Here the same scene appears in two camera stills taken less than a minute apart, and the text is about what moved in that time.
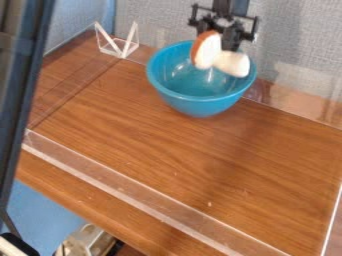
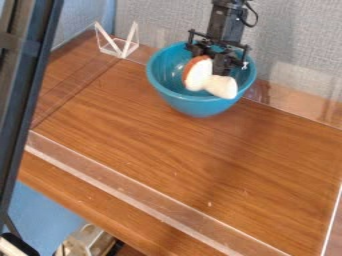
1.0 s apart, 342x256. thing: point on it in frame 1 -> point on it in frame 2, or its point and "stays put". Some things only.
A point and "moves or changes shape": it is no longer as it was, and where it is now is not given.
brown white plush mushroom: x=209 y=55 moves or changes shape
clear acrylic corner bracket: x=117 y=46 stays put
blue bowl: x=201 y=93 stays put
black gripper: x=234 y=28 -> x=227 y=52
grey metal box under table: x=91 y=241 stays put
